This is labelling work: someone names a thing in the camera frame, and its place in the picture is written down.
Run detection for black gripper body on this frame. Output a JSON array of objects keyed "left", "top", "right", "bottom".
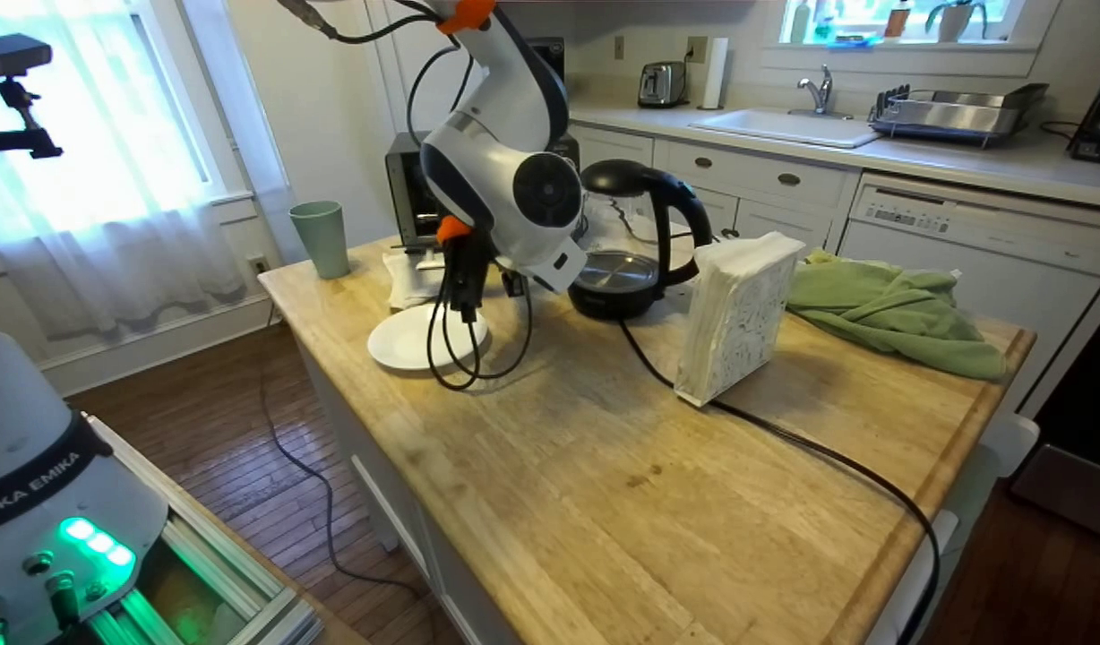
[{"left": 434, "top": 230, "right": 504, "bottom": 326}]

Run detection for white robot base green light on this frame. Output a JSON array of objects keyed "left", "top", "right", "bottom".
[{"left": 0, "top": 316, "right": 171, "bottom": 645}]

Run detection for black toaster oven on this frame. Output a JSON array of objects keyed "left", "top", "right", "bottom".
[{"left": 379, "top": 130, "right": 460, "bottom": 257}]

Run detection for white round plate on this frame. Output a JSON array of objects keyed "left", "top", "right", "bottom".
[{"left": 366, "top": 296, "right": 493, "bottom": 377}]

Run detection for green plastic cup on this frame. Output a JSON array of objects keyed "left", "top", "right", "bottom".
[{"left": 286, "top": 198, "right": 355, "bottom": 283}]

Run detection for black electric kettle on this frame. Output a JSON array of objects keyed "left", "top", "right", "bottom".
[{"left": 566, "top": 157, "right": 717, "bottom": 322}]

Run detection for wooden butcher block island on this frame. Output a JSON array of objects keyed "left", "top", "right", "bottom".
[{"left": 255, "top": 232, "right": 1040, "bottom": 645}]

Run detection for silver toaster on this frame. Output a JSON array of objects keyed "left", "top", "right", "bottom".
[{"left": 633, "top": 56, "right": 690, "bottom": 113}]

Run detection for white kitchen cabinets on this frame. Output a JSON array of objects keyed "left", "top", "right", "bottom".
[{"left": 566, "top": 117, "right": 865, "bottom": 257}]

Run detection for white paper towel roll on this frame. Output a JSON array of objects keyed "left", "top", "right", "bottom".
[{"left": 700, "top": 31, "right": 733, "bottom": 113}]

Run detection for white baseboard heater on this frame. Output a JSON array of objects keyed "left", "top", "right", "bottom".
[{"left": 38, "top": 291, "right": 281, "bottom": 400}]

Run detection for white kitchen sink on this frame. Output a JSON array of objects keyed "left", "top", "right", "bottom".
[{"left": 696, "top": 106, "right": 883, "bottom": 153}]

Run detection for white sheer curtain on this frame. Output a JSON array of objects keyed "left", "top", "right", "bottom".
[{"left": 0, "top": 0, "right": 255, "bottom": 351}]

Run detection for chrome sink faucet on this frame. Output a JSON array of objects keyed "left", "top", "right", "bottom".
[{"left": 792, "top": 62, "right": 843, "bottom": 123}]

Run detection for green cloth towel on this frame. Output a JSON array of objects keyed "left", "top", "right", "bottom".
[{"left": 784, "top": 247, "right": 1014, "bottom": 388}]

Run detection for silver dish rack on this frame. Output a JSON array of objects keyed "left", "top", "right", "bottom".
[{"left": 866, "top": 79, "right": 1052, "bottom": 153}]

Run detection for white dishwasher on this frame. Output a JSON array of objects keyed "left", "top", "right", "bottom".
[{"left": 834, "top": 168, "right": 1100, "bottom": 415}]

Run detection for potted plant on windowsill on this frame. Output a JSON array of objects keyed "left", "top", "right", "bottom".
[{"left": 920, "top": 0, "right": 995, "bottom": 45}]

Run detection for black stove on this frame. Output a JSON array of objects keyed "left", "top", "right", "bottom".
[{"left": 1007, "top": 270, "right": 1100, "bottom": 553}]

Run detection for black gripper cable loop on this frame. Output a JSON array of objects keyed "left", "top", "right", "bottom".
[{"left": 418, "top": 261, "right": 540, "bottom": 399}]

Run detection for black floor cable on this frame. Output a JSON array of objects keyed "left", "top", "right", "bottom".
[{"left": 251, "top": 353, "right": 427, "bottom": 603}]

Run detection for black kettle power cable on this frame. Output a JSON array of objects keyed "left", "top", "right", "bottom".
[{"left": 615, "top": 316, "right": 945, "bottom": 645}]

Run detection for aluminium frame cart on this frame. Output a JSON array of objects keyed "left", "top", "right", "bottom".
[{"left": 78, "top": 408, "right": 326, "bottom": 645}]

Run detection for black camera on stand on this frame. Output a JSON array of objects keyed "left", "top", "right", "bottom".
[{"left": 0, "top": 30, "right": 67, "bottom": 165}]

